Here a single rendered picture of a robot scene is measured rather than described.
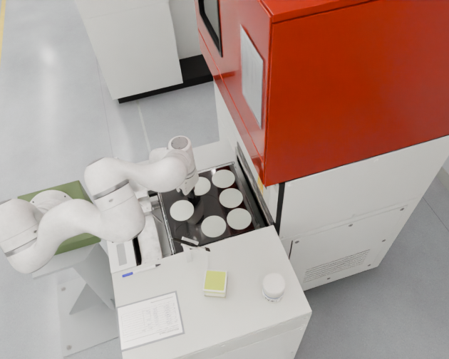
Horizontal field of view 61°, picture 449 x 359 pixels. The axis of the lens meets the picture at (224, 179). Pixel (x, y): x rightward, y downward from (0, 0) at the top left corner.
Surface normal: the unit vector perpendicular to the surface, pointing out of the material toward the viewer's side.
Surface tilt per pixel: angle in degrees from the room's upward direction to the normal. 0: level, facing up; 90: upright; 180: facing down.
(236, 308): 0
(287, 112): 90
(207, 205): 0
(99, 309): 0
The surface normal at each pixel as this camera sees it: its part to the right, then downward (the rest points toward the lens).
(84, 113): -0.06, -0.60
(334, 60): 0.29, 0.76
